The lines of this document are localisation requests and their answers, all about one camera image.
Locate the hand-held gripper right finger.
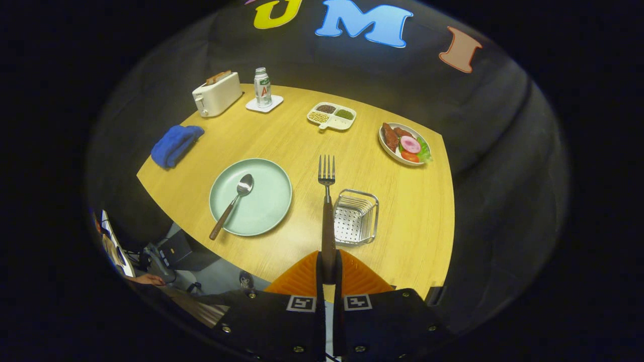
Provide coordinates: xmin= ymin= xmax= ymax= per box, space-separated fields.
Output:
xmin=332 ymin=249 xmax=456 ymax=362

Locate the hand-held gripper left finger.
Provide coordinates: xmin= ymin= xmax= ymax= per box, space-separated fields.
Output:
xmin=214 ymin=250 xmax=327 ymax=362

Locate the fork with brown handle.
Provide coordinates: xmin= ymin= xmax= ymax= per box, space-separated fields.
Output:
xmin=317 ymin=154 xmax=338 ymax=285

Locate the spoon with brown handle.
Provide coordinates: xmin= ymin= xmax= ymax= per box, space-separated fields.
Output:
xmin=209 ymin=173 xmax=255 ymax=241

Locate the black box under table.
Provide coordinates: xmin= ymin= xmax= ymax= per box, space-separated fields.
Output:
xmin=158 ymin=231 xmax=219 ymax=272

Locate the pale green plate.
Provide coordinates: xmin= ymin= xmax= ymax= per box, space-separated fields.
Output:
xmin=209 ymin=158 xmax=293 ymax=237

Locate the white food plate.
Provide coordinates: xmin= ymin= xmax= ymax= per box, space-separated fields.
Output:
xmin=378 ymin=122 xmax=433 ymax=167

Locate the white divided bean dish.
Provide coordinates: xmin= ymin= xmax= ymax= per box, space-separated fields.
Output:
xmin=306 ymin=102 xmax=357 ymax=132

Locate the blue folded cloth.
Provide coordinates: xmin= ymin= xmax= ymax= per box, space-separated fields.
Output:
xmin=150 ymin=125 xmax=205 ymax=169

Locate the white square coaster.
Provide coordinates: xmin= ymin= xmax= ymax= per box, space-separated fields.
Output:
xmin=245 ymin=95 xmax=284 ymax=114

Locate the clear labelled water bottle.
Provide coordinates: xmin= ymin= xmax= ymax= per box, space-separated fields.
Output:
xmin=253 ymin=67 xmax=273 ymax=109

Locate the white toaster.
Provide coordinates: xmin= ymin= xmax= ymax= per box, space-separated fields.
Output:
xmin=192 ymin=71 xmax=244 ymax=118

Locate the metal wire basket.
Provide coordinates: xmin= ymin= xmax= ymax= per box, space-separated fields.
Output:
xmin=333 ymin=189 xmax=379 ymax=246

